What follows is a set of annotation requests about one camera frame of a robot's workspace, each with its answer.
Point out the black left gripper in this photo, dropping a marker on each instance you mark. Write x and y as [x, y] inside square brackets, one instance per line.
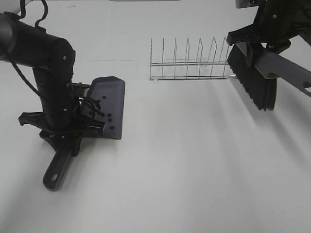
[76, 127]

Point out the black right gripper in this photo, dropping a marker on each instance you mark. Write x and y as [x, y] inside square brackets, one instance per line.
[269, 31]

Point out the grey brush black bristles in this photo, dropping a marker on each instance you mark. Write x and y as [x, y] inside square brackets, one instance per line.
[260, 79]

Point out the grey plastic dustpan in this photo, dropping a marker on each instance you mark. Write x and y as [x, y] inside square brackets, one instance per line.
[109, 93]

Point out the coffee bean pile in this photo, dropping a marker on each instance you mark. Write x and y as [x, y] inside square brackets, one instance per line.
[102, 111]

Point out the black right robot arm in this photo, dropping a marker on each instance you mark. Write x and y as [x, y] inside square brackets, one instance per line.
[284, 7]

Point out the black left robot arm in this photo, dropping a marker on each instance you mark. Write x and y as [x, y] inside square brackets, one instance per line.
[45, 63]

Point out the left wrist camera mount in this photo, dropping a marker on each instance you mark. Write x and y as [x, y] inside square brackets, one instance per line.
[78, 89]

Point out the chrome wire dish rack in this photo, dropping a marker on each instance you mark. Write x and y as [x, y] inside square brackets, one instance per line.
[187, 64]

